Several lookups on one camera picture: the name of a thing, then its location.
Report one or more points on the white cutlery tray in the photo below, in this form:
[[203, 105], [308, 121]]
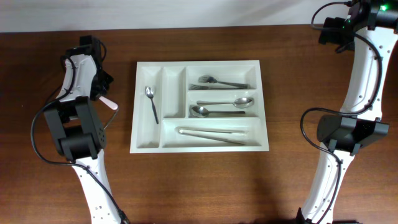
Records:
[[205, 106]]

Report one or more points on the metal fork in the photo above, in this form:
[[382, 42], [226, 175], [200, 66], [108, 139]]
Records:
[[201, 87], [210, 79]]

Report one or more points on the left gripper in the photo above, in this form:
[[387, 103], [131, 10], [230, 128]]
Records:
[[109, 81]]

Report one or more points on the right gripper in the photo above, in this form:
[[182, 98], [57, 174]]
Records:
[[330, 31]]

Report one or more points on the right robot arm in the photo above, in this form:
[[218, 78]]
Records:
[[370, 31]]

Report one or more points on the long metal tongs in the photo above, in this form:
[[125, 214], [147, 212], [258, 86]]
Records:
[[222, 135]]

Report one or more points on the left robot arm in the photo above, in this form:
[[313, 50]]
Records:
[[76, 129]]

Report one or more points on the metal tablespoon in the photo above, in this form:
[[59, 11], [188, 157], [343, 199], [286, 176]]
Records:
[[240, 103], [202, 112]]

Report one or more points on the small metal spoon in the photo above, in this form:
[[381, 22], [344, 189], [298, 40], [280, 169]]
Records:
[[111, 119], [150, 93]]

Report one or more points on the white plastic knife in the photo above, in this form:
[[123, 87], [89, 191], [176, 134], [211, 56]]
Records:
[[111, 104]]

